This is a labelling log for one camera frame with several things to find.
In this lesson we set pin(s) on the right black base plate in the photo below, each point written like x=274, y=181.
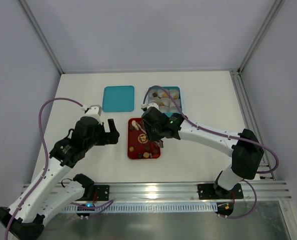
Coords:
x=210, y=191

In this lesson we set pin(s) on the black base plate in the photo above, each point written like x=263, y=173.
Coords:
x=101, y=193
x=210, y=191

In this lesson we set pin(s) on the metal tongs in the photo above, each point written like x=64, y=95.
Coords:
x=160, y=143

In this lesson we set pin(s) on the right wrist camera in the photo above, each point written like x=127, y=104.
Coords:
x=145, y=106

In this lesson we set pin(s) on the aluminium rail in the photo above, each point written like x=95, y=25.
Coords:
x=261, y=190
x=249, y=117

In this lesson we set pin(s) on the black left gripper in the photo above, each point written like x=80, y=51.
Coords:
x=106, y=136

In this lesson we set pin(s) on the right side aluminium rail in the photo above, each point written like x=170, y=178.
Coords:
x=249, y=117

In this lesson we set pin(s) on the red rectangular tray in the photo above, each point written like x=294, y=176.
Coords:
x=138, y=140

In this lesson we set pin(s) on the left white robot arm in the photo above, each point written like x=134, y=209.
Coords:
x=27, y=217

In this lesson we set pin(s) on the aluminium front rail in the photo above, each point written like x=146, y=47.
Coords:
x=261, y=190

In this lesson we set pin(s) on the white slotted cable duct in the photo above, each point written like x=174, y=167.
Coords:
x=141, y=207

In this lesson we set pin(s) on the golden scalloped round chocolate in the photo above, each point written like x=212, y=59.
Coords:
x=146, y=154

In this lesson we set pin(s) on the teal tin lid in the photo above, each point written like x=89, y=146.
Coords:
x=118, y=99

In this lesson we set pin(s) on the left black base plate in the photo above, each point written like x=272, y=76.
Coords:
x=101, y=193

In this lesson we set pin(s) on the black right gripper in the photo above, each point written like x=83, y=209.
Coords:
x=154, y=136

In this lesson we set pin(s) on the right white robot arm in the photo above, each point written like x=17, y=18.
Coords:
x=243, y=147

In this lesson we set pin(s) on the white paper cup liner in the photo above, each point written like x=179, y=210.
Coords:
x=160, y=93
x=174, y=92
x=165, y=100
x=151, y=101
x=150, y=93
x=174, y=109
x=177, y=101
x=164, y=109

